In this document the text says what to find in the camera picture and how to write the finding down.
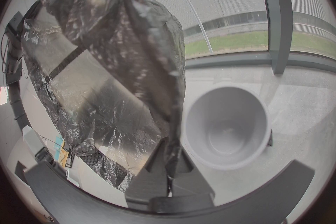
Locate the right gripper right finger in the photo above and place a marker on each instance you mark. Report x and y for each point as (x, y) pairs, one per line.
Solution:
(191, 186)

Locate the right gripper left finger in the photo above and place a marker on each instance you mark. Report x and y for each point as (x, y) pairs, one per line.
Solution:
(147, 186)

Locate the black plastic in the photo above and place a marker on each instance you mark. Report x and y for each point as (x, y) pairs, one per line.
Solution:
(269, 139)

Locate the black plastic bag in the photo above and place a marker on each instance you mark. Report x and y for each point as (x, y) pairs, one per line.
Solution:
(118, 47)

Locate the white trash bin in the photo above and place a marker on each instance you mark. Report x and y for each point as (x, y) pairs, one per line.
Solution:
(225, 118)

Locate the window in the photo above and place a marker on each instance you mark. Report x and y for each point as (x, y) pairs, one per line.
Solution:
(278, 20)

